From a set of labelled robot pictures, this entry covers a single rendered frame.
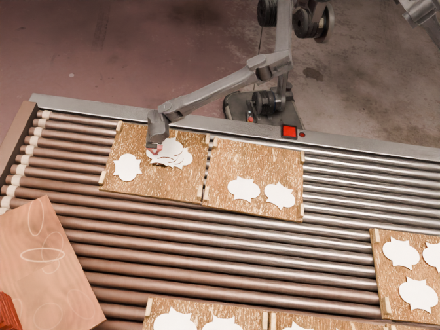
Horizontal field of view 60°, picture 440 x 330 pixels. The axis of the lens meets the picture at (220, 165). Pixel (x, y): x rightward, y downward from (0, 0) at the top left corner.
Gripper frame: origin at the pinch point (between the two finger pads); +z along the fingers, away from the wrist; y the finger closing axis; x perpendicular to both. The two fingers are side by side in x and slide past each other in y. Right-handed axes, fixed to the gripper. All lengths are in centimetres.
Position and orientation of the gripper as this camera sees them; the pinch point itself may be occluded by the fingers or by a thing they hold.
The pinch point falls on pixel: (155, 145)
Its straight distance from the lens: 165.1
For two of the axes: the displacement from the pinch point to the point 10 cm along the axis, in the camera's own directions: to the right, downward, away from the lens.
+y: -0.2, -8.3, 5.6
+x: -9.9, -0.6, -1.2
